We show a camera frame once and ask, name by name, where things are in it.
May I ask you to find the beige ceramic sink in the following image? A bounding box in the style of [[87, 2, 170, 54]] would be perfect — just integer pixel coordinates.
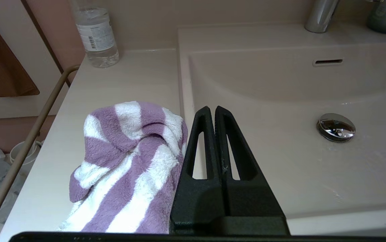
[[178, 22, 386, 236]]

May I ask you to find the chrome drain stopper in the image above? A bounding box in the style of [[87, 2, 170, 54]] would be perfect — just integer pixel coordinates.
[[316, 113, 356, 143]]

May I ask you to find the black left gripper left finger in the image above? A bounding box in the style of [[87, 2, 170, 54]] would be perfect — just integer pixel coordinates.
[[169, 106, 228, 235]]

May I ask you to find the purple white striped towel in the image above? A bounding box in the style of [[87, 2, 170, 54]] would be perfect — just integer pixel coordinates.
[[58, 100, 189, 234]]

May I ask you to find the white cup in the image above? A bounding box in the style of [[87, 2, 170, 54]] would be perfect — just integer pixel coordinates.
[[9, 141, 43, 166]]

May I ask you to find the chrome faucet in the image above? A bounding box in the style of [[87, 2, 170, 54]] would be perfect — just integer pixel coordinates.
[[304, 0, 340, 34]]

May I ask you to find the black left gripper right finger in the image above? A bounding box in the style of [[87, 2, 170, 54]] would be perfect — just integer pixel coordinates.
[[215, 106, 287, 218]]

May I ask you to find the slim clear water bottle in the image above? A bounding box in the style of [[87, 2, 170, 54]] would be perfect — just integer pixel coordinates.
[[69, 0, 120, 69]]

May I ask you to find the bronze towel rail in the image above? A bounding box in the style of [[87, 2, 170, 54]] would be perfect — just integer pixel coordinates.
[[0, 65, 81, 241]]

